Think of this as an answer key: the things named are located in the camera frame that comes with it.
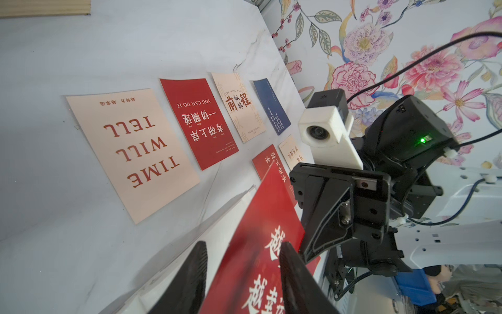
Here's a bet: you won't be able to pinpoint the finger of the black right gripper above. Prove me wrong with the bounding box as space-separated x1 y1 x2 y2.
299 176 353 264

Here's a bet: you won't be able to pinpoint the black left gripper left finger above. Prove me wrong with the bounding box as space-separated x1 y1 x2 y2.
149 241 207 314

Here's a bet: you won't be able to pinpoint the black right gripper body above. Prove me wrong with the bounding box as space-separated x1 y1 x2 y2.
290 96 458 275

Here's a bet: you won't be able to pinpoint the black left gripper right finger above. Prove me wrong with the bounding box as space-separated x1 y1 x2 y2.
279 242 339 314

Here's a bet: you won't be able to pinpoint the white photo album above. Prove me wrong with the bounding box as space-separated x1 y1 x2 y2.
101 185 257 313

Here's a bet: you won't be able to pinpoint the red card white characters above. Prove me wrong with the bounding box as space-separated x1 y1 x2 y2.
200 169 305 313

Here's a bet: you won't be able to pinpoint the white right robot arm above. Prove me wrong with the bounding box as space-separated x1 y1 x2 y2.
290 89 501 273

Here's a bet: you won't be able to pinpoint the pale beige card lower right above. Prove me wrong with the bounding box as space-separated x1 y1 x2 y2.
278 136 305 170

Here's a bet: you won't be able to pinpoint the red card lower right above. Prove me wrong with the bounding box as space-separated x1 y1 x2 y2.
252 145 298 206

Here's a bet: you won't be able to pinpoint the dark blue card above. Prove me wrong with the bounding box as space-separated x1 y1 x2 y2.
253 78 291 136

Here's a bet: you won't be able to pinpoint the red you can do it card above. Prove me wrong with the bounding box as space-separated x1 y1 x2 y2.
160 78 239 170

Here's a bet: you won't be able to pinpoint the beige time will tell card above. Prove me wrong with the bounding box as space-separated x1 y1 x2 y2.
66 89 200 224

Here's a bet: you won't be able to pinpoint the beige card red characters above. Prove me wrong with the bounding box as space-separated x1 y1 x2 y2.
211 73 266 143

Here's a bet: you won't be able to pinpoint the wooden folding chess board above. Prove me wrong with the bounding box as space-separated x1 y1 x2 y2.
1 0 92 18

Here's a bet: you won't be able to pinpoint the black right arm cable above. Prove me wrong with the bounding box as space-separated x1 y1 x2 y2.
346 31 502 226

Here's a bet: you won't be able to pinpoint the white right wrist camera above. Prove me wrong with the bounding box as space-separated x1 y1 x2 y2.
298 89 363 170

